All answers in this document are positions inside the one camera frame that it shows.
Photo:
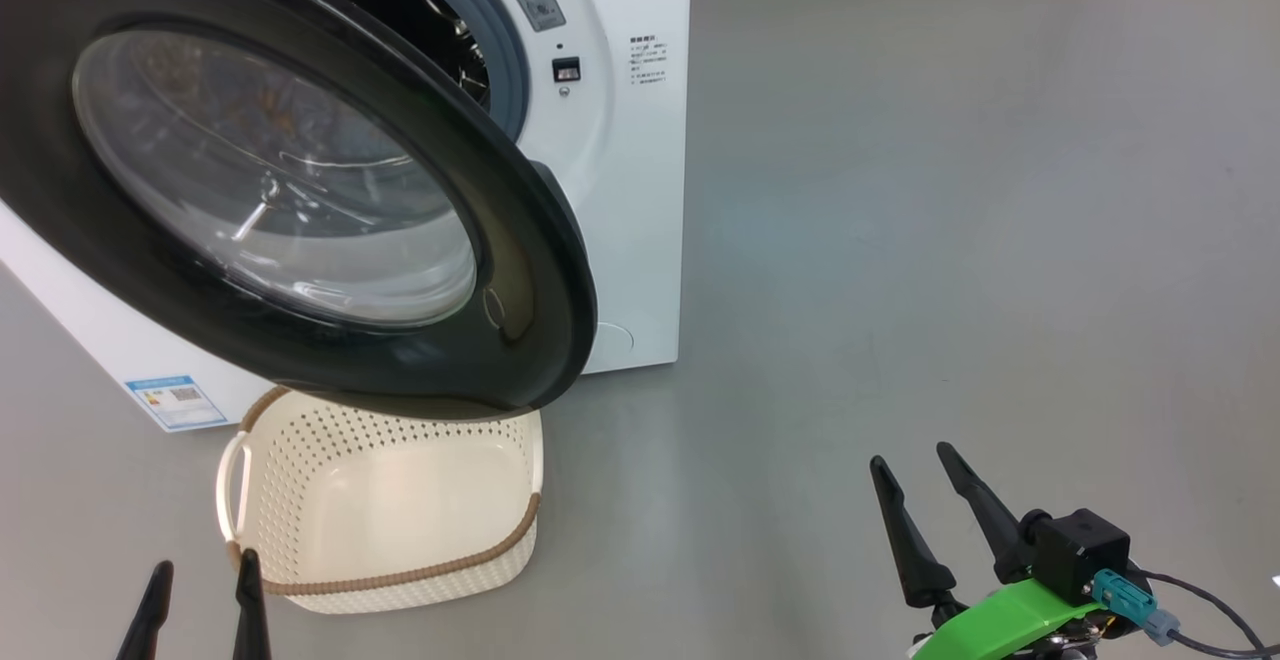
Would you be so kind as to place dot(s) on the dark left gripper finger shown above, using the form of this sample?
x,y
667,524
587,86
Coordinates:
x,y
250,610
150,610

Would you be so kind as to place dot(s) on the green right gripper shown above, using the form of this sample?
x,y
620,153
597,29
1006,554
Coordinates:
x,y
1000,625

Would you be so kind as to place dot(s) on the black round glass washer door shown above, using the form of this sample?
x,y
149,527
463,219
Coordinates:
x,y
500,270

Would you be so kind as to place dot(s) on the cream perforated laundry basket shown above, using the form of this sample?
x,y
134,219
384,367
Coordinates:
x,y
400,510

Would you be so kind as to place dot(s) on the white front-load washing machine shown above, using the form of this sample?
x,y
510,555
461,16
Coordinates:
x,y
630,240

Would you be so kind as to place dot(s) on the black door latch socket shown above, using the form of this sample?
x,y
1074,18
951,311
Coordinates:
x,y
566,69

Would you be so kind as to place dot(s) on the grey rubber door gasket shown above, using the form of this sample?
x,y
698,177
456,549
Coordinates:
x,y
505,50

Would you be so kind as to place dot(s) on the blue energy label sticker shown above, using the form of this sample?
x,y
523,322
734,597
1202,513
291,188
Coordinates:
x,y
177,402

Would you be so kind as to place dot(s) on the round drain filter cover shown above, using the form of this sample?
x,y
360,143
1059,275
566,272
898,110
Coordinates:
x,y
615,336

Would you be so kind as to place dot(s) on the small printed text label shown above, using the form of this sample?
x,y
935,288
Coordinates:
x,y
648,60

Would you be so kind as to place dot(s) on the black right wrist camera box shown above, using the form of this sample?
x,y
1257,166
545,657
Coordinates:
x,y
1075,552

